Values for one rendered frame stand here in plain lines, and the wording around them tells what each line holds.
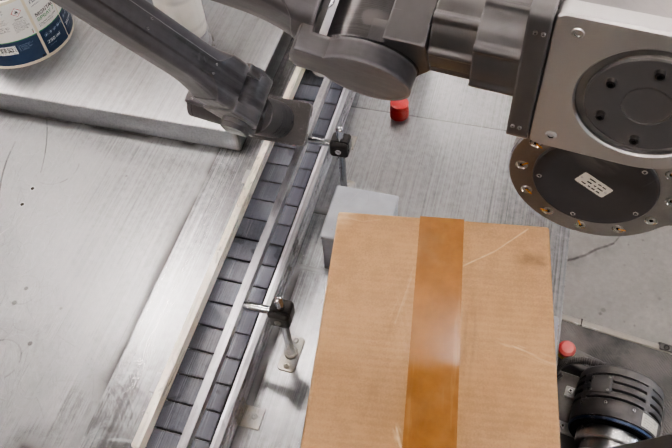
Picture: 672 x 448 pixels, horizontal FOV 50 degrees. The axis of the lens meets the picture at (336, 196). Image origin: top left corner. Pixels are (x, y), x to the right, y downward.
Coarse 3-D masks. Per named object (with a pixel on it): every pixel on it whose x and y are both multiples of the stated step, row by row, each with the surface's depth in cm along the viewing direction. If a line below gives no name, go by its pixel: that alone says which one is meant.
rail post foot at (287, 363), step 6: (294, 336) 107; (294, 342) 106; (300, 342) 106; (294, 348) 105; (300, 348) 105; (282, 354) 105; (294, 354) 104; (300, 354) 105; (282, 360) 104; (288, 360) 104; (294, 360) 104; (282, 366) 104; (288, 366) 104; (294, 366) 104
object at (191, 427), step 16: (320, 96) 118; (288, 176) 108; (288, 192) 108; (272, 208) 105; (272, 224) 103; (256, 256) 100; (256, 272) 99; (240, 288) 97; (240, 304) 96; (224, 336) 93; (224, 352) 92; (208, 368) 90; (208, 384) 89; (208, 400) 89; (192, 416) 87; (192, 432) 86
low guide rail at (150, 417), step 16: (288, 96) 125; (272, 144) 121; (256, 160) 117; (256, 176) 115; (240, 208) 111; (224, 240) 108; (224, 256) 108; (208, 272) 105; (208, 288) 103; (192, 304) 102; (192, 320) 100; (176, 352) 97; (176, 368) 97; (160, 384) 95; (160, 400) 94; (144, 416) 92; (144, 432) 91
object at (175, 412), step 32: (320, 128) 125; (288, 160) 121; (256, 192) 117; (256, 224) 114; (288, 224) 113; (224, 288) 107; (256, 288) 107; (224, 320) 104; (256, 320) 106; (192, 352) 101; (192, 384) 98; (224, 384) 98; (160, 416) 96
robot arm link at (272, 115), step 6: (270, 102) 99; (276, 102) 103; (264, 108) 99; (270, 108) 99; (276, 108) 101; (264, 114) 99; (270, 114) 99; (276, 114) 101; (282, 114) 104; (264, 120) 99; (270, 120) 99; (276, 120) 101; (258, 126) 99; (264, 126) 100; (270, 126) 100; (276, 126) 102; (258, 132) 100; (264, 132) 101; (270, 132) 103
